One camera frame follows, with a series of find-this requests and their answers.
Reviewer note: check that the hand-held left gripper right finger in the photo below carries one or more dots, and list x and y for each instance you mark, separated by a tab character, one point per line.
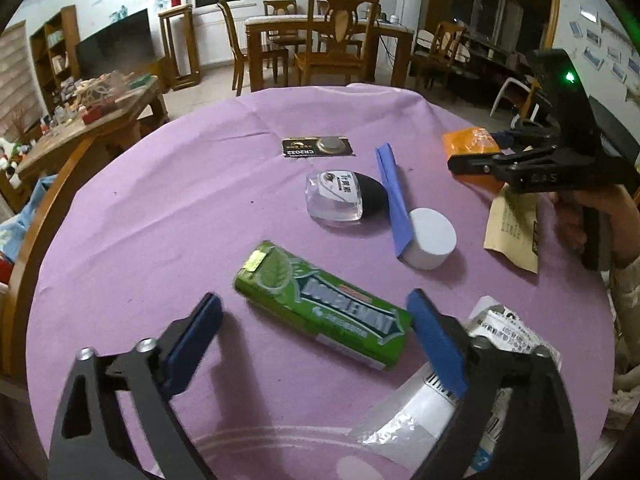
440	340

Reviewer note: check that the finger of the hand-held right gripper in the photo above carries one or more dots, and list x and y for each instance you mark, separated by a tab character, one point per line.
480	164
520	137

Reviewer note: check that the green chewing gum pack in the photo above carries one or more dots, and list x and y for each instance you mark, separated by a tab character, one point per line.
320	305

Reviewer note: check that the clear blister pack black item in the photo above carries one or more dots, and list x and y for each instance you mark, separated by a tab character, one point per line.
332	200

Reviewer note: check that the beige paper packet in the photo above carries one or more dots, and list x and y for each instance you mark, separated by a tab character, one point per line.
512	230

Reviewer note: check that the orange plastic wrapper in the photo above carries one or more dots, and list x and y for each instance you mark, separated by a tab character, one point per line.
467	142

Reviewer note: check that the wooden bookshelf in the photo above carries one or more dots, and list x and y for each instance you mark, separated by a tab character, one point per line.
52	55

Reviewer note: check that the black battery card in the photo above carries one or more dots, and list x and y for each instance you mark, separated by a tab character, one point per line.
300	147

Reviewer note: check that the black television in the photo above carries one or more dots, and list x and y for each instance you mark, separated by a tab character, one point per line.
115	42

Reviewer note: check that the person's right hand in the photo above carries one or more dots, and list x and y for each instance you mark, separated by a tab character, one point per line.
570	220

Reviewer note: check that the wooden sofa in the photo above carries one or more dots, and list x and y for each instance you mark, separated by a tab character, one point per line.
45	220

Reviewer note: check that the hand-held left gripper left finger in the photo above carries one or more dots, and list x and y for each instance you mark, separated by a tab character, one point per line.
192	342

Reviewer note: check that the white round disc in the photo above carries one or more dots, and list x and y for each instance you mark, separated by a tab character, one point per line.
432	232

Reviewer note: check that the blue cloth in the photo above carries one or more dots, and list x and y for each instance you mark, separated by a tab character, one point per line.
20	215

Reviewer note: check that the plush toys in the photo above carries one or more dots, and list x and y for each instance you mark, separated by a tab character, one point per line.
12	157

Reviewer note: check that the blue plastic packet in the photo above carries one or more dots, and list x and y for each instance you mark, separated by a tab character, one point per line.
392	195

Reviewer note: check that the white plastic chair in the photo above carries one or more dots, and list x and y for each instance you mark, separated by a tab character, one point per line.
512	92

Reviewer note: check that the patterned roman blind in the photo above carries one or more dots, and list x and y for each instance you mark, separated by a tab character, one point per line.
17	85

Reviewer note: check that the wooden coffee table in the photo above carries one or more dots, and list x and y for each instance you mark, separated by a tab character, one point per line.
100	120

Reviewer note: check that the wooden dining table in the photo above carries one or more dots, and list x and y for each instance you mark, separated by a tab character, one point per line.
280	27

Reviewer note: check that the white silver pouch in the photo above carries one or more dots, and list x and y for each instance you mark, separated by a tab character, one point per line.
425	410

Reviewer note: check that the wooden plant stand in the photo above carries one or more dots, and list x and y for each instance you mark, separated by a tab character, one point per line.
180	45

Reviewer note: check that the purple tablecloth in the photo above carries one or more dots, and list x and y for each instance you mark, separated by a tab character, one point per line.
175	200

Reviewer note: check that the wooden dining chair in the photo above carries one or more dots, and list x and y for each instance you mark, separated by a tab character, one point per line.
442	55
240	55
280	8
340	55

